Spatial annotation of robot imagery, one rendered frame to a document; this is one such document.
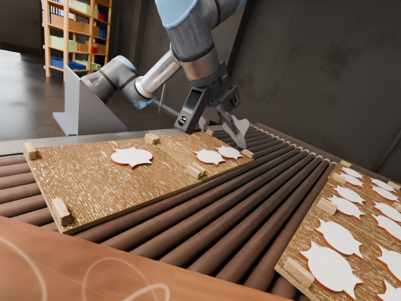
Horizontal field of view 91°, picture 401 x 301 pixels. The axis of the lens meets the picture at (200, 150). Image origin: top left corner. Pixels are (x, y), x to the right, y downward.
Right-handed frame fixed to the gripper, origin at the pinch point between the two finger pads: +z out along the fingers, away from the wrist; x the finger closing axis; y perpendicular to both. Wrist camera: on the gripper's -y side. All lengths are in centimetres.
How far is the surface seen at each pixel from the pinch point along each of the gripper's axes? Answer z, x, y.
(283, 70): 137, 123, 242
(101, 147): -3.5, 36.0, -23.4
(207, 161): 20.3, 15.7, 0.9
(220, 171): 22.7, 9.5, 0.6
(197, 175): 12.5, 8.3, -8.7
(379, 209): 62, -38, 36
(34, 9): -69, 868, 131
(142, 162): 2.7, 21.6, -17.7
